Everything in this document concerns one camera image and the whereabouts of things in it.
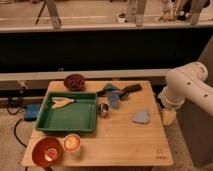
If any small clear cup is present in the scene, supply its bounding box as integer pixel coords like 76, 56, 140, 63
45, 148, 58, 161

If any dark red bowl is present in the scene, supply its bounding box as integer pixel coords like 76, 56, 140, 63
64, 74, 85, 90

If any small metal cup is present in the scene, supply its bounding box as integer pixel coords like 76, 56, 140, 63
98, 103, 109, 117

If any wooden spatula in tray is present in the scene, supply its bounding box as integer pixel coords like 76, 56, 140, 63
52, 97, 74, 109

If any green plastic tray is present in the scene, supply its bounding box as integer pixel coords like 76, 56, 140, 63
35, 91, 97, 132

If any black floor cable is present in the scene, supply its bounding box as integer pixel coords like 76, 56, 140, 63
6, 87, 28, 148

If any blue-grey cloth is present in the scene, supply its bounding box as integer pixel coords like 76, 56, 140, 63
132, 109, 150, 124

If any blue plastic cup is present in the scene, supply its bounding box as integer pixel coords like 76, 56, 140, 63
107, 92, 120, 108

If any blue box on floor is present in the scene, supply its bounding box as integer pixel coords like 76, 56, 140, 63
24, 104, 40, 121

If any orange-red bowl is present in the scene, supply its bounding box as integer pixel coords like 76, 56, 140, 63
32, 137, 62, 168

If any black board eraser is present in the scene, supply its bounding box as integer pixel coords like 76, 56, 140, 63
122, 84, 142, 94

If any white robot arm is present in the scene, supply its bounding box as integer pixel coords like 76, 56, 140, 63
158, 62, 213, 125

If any white cup with orange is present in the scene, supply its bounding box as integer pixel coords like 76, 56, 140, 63
63, 134, 81, 154

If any teal green cloth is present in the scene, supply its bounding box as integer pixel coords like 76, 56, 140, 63
104, 83, 119, 92

